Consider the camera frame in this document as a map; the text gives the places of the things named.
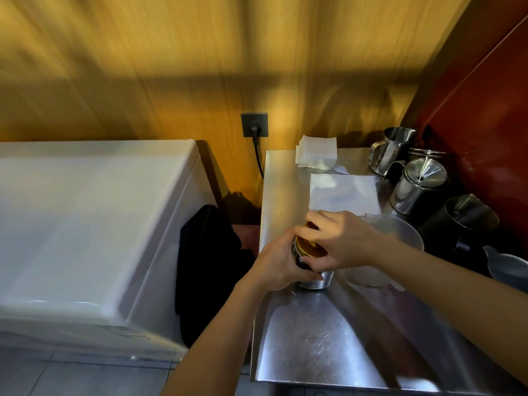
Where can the person's right hand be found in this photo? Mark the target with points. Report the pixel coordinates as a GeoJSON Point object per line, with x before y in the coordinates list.
{"type": "Point", "coordinates": [346, 243]}

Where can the person's left hand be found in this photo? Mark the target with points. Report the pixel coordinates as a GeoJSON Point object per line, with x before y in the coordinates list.
{"type": "Point", "coordinates": [272, 268]}

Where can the person's right thumb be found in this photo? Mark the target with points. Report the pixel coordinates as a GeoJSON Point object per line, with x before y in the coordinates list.
{"type": "Point", "coordinates": [315, 264]}

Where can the person's left thumb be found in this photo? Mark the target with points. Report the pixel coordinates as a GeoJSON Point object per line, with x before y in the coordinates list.
{"type": "Point", "coordinates": [307, 277]}

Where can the silver metal can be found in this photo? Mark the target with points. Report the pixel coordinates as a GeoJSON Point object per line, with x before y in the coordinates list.
{"type": "Point", "coordinates": [317, 280]}

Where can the gold can lid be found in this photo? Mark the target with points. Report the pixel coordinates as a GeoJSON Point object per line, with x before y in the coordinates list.
{"type": "Point", "coordinates": [308, 248]}

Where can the person's left forearm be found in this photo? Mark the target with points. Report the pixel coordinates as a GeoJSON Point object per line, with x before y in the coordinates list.
{"type": "Point", "coordinates": [218, 346]}

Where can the person's right forearm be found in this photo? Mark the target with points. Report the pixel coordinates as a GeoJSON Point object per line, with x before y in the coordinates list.
{"type": "Point", "coordinates": [453, 292]}

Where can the white paper towel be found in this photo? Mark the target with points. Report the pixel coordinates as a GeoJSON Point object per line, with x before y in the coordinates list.
{"type": "Point", "coordinates": [344, 193]}

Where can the clear plastic measuring cup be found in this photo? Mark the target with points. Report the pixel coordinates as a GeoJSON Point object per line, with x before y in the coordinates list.
{"type": "Point", "coordinates": [402, 237]}

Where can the small white paper scrap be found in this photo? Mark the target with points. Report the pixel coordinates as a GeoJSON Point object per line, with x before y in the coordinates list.
{"type": "Point", "coordinates": [340, 169]}

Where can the black hanging cloth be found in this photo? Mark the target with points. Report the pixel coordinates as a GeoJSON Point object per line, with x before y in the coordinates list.
{"type": "Point", "coordinates": [206, 268]}

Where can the stack of white napkins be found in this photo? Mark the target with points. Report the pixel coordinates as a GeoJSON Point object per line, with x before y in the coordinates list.
{"type": "Point", "coordinates": [316, 152]}

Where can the steel teapot with lid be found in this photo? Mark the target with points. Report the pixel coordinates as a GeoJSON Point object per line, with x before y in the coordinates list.
{"type": "Point", "coordinates": [416, 187]}

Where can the steel milk pitcher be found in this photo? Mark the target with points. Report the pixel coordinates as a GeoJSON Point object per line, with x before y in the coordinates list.
{"type": "Point", "coordinates": [390, 150]}

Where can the black pitcher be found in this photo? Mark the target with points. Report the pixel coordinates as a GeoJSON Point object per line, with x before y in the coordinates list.
{"type": "Point", "coordinates": [458, 226]}

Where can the grey pitcher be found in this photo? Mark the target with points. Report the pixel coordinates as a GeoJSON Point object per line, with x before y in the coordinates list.
{"type": "Point", "coordinates": [509, 268]}

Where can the white chest freezer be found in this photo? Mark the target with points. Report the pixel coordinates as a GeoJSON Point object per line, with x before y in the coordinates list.
{"type": "Point", "coordinates": [90, 235]}

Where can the dark grey wall socket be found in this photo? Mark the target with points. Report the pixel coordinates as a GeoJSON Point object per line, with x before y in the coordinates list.
{"type": "Point", "coordinates": [254, 120]}

